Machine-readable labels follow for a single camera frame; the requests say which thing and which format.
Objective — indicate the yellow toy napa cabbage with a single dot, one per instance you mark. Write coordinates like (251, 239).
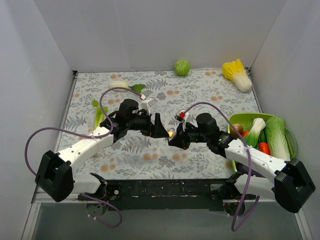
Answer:
(235, 72)

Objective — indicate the green plastic basket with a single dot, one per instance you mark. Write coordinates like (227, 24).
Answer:
(246, 119)

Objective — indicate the toy bok choy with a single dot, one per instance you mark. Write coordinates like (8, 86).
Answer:
(251, 138)

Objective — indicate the green toy napa cabbage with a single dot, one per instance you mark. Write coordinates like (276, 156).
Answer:
(276, 138)

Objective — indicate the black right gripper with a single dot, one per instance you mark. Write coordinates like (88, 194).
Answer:
(181, 135)

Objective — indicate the orange toy carrot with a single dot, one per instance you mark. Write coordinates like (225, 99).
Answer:
(263, 147)

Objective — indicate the brown toy onion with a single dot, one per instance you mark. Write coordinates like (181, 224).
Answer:
(237, 128)

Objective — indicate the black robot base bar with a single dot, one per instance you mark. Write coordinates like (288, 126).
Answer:
(173, 194)

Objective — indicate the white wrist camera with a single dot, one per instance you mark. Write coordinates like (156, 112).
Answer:
(183, 117)
(147, 103)

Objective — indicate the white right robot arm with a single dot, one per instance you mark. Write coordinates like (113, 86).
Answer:
(285, 181)

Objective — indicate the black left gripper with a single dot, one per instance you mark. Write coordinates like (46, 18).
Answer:
(152, 126)

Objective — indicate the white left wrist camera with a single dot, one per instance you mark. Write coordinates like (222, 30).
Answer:
(147, 103)

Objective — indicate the green toy celery stalk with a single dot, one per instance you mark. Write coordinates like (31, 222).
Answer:
(99, 115)

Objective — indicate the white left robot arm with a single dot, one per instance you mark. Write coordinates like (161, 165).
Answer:
(56, 172)

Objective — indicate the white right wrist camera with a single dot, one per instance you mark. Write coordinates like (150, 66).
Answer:
(183, 117)

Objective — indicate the small brass padlock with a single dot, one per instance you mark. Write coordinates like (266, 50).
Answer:
(171, 132)

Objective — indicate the white toy radish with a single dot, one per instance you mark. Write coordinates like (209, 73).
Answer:
(122, 85)

